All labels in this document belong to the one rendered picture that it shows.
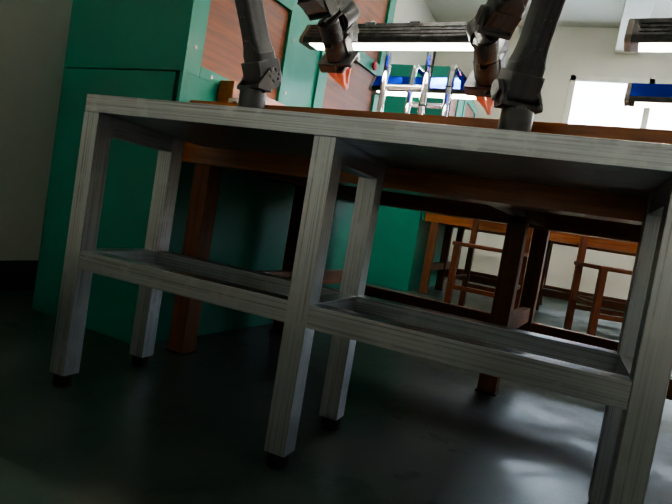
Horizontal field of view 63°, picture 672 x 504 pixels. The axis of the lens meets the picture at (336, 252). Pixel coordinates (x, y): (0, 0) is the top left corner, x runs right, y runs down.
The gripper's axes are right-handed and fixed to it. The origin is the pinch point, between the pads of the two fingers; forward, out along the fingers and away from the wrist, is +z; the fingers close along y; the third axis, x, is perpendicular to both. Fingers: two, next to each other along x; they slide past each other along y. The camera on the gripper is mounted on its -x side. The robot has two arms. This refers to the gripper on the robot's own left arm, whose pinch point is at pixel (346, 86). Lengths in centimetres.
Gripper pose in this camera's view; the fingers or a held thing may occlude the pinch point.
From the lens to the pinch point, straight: 163.1
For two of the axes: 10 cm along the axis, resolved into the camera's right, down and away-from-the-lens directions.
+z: 2.5, 6.5, 7.2
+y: -8.7, -1.7, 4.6
